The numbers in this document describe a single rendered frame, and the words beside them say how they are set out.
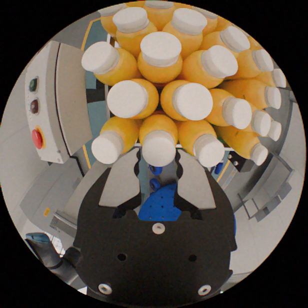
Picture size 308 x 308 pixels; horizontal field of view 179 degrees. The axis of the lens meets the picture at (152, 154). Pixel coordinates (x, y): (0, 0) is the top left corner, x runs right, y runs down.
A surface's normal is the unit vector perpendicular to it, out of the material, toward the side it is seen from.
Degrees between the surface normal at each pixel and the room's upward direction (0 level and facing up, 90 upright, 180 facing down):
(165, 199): 90
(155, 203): 90
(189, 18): 0
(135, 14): 0
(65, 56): 90
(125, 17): 0
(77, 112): 90
